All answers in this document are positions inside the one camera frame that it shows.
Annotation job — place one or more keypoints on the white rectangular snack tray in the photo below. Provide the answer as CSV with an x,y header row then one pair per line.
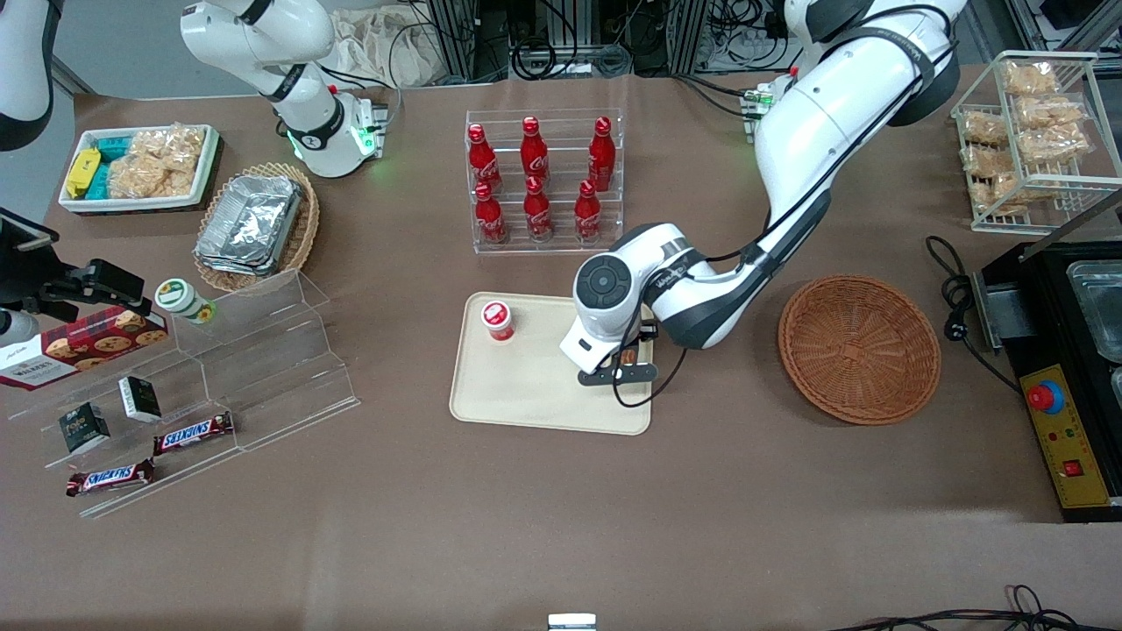
x,y
131,203

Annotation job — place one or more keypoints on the clear acrylic stepped shelf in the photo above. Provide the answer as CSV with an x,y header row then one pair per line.
x,y
263,368

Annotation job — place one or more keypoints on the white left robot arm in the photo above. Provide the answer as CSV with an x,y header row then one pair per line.
x,y
824,114

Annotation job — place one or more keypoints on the yellow snack packet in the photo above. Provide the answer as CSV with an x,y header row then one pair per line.
x,y
83,171

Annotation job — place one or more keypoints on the small black box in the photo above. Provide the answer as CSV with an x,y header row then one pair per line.
x,y
140,399
84,428

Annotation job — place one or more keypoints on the clear bag of pastry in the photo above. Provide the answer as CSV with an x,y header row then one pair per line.
x,y
986,160
995,193
1052,145
1030,79
1052,112
986,129

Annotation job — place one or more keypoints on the aluminium foil container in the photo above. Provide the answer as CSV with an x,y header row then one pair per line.
x,y
230,265
254,215

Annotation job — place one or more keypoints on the clear bag of crackers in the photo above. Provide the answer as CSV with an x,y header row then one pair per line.
x,y
149,180
171,145

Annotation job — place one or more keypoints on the steel pan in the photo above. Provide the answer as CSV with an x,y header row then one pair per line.
x,y
1100,307

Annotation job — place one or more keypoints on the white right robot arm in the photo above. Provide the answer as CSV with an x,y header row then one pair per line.
x,y
308,123

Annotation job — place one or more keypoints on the beige cloth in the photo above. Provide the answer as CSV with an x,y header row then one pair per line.
x,y
386,48

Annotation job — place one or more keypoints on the red lid yogurt cup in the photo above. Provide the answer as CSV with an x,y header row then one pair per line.
x,y
497,319

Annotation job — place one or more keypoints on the black machine with yellow panel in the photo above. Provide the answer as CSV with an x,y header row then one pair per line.
x,y
1043,307

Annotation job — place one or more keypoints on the snickers chocolate bar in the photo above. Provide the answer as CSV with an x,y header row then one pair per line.
x,y
193,433
110,478

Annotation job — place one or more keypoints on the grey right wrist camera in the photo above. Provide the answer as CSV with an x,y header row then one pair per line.
x,y
13,326

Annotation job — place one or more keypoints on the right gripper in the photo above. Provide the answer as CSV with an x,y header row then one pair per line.
x,y
33,279

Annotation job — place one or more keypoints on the green lid yogurt cup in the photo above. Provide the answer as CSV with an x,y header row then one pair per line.
x,y
180,298

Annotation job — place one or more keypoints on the beige plastic tray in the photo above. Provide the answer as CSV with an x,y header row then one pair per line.
x,y
526,386

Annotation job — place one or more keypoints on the aluminium frame post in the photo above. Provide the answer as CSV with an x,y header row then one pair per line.
x,y
456,39

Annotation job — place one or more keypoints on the red cola bottle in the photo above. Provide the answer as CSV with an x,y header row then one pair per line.
x,y
537,212
482,162
534,151
586,215
601,156
489,217

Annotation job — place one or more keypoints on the red cookie box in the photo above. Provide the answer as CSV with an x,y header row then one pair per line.
x,y
88,346

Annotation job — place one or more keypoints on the teal snack packet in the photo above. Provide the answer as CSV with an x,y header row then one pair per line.
x,y
112,147
100,180

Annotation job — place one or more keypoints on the round brown wicker basket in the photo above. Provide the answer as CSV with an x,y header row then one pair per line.
x,y
859,350

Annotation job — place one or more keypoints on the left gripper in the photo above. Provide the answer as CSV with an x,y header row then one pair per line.
x,y
649,334

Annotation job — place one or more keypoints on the small white block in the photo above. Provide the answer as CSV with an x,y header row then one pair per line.
x,y
571,622

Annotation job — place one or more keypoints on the oval light wicker basket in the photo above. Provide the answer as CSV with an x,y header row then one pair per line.
x,y
307,228

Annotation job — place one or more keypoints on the clear acrylic bottle rack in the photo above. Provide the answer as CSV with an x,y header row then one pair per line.
x,y
561,245

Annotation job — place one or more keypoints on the red emergency stop button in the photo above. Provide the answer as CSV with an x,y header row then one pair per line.
x,y
1045,397

